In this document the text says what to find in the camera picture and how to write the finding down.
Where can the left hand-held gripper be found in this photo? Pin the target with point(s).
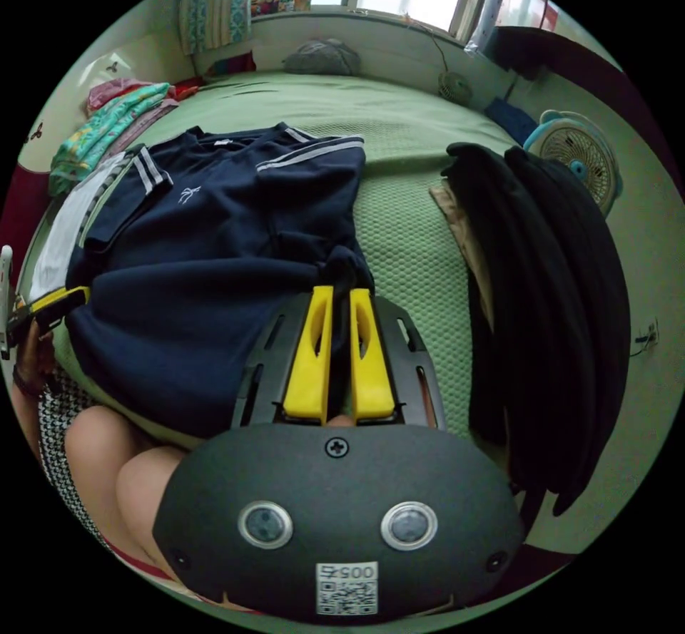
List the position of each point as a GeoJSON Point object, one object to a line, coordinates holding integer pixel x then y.
{"type": "Point", "coordinates": [48, 316]}

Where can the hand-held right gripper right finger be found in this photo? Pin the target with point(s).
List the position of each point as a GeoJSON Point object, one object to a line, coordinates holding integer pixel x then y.
{"type": "Point", "coordinates": [371, 377]}

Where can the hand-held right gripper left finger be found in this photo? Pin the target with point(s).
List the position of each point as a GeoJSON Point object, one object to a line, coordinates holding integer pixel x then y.
{"type": "Point", "coordinates": [309, 372]}

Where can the dark blue t-shirt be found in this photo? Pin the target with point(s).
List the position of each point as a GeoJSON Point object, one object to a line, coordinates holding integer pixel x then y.
{"type": "Point", "coordinates": [203, 270]}

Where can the person's left forearm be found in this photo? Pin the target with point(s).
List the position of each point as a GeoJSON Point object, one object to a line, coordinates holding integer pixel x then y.
{"type": "Point", "coordinates": [24, 404]}

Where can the person's left hand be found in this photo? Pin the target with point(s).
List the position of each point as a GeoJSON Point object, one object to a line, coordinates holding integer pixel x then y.
{"type": "Point", "coordinates": [38, 348]}

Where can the white garment with grey trim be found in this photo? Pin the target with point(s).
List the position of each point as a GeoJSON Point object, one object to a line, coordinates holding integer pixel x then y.
{"type": "Point", "coordinates": [59, 238]}

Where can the pile of colourful bedding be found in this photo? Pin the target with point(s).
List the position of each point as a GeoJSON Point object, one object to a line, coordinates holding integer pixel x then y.
{"type": "Point", "coordinates": [107, 120]}

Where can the person's body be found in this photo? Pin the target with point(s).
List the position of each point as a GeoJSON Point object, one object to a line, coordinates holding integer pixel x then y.
{"type": "Point", "coordinates": [112, 484]}

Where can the pile of clothes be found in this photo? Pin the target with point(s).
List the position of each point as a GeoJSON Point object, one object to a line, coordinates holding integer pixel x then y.
{"type": "Point", "coordinates": [551, 297]}

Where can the red patterned cushion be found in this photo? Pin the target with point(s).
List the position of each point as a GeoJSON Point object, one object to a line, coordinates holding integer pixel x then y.
{"type": "Point", "coordinates": [233, 64]}

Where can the blue cloth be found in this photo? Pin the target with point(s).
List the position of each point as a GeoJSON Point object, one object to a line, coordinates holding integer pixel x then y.
{"type": "Point", "coordinates": [511, 116]}

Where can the small green fan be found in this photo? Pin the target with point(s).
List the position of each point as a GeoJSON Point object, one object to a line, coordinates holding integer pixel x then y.
{"type": "Point", "coordinates": [455, 87]}

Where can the blue and white fan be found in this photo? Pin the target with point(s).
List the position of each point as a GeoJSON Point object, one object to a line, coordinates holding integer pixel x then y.
{"type": "Point", "coordinates": [580, 155]}

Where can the grey pillow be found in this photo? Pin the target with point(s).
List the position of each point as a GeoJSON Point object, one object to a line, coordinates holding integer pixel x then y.
{"type": "Point", "coordinates": [321, 57]}

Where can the patterned curtain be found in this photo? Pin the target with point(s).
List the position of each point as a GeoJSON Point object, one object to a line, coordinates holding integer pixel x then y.
{"type": "Point", "coordinates": [214, 8]}

